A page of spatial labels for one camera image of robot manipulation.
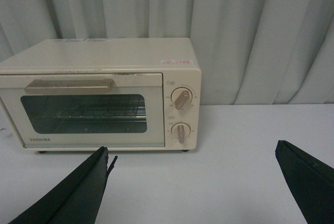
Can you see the grey curtain backdrop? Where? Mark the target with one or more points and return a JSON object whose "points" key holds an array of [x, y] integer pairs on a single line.
{"points": [[250, 51]]}

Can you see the beige lower timer knob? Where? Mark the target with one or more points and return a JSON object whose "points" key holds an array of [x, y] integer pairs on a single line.
{"points": [[181, 131]]}

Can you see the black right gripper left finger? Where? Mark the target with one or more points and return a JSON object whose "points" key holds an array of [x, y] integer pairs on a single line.
{"points": [[77, 198]]}

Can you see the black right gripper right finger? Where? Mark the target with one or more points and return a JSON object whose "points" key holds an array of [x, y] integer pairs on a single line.
{"points": [[309, 180]]}

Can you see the glass oven door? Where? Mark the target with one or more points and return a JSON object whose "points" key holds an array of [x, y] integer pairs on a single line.
{"points": [[24, 96]]}

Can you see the beige upper temperature knob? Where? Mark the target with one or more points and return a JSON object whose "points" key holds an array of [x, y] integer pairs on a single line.
{"points": [[181, 98]]}

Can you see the cream Toshiba toaster oven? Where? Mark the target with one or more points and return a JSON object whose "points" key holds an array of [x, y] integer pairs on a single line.
{"points": [[173, 58]]}

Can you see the wire oven rack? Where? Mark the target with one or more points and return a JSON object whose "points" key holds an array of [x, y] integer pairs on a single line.
{"points": [[124, 107]]}

